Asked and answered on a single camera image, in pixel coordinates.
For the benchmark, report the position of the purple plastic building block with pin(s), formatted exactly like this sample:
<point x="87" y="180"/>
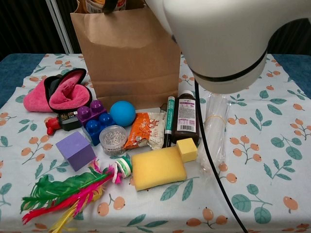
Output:
<point x="85" y="114"/>

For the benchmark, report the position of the pink plush cloth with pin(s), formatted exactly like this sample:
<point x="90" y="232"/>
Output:
<point x="70" y="97"/>

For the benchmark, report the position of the black pleated curtain panel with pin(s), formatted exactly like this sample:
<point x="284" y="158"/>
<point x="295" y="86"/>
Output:
<point x="291" y="38"/>
<point x="24" y="24"/>
<point x="65" y="6"/>

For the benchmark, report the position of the colourful feather shuttlecock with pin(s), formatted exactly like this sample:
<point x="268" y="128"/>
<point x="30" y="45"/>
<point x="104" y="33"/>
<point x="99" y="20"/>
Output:
<point x="60" y="191"/>

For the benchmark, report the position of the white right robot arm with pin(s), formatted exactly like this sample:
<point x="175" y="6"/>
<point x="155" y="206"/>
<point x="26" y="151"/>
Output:
<point x="218" y="43"/>

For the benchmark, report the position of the bundle of clear straws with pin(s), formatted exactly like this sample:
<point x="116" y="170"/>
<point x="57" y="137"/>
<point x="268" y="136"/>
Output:
<point x="216" y="126"/>

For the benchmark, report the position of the small black bottle red cap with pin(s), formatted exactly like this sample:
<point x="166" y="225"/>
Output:
<point x="69" y="120"/>

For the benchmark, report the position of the floral tablecloth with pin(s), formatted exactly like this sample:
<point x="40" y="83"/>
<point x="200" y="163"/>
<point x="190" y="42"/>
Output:
<point x="170" y="213"/>

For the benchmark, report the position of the clear tub of paper clips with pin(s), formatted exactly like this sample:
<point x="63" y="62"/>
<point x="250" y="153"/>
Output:
<point x="113" y="140"/>

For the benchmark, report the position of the yellow sponge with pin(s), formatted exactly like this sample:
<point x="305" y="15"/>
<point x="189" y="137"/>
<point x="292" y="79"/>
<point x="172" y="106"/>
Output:
<point x="158" y="168"/>

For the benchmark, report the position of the blue plastic building block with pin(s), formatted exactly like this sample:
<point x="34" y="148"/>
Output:
<point x="93" y="128"/>

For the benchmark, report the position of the purple foam cube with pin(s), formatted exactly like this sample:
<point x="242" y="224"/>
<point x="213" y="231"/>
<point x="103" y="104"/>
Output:
<point x="75" y="150"/>

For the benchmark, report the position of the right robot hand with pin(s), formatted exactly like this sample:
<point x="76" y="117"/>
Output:
<point x="109" y="6"/>

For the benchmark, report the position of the blue rubber ball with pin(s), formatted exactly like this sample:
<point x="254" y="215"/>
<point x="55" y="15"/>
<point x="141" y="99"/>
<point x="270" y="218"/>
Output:
<point x="122" y="114"/>

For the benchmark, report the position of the clear plastic container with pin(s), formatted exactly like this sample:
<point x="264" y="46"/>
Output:
<point x="120" y="4"/>

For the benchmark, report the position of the orange and white snack packet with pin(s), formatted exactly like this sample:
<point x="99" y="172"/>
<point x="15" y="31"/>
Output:
<point x="145" y="131"/>

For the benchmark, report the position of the green marker pen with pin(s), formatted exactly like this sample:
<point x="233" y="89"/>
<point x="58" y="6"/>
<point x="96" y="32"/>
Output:
<point x="170" y="114"/>

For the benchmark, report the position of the grey aluminium partition post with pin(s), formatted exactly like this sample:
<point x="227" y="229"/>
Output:
<point x="60" y="26"/>

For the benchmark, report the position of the brown medicine bottle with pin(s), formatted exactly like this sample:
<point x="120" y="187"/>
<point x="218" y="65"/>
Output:
<point x="185" y="121"/>

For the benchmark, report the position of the yellow foam cube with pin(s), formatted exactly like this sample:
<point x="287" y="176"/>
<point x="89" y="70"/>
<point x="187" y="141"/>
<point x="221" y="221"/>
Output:
<point x="186" y="150"/>

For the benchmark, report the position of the brown paper shopping bag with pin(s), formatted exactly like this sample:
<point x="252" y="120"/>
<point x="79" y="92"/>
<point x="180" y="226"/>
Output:
<point x="131" y="60"/>

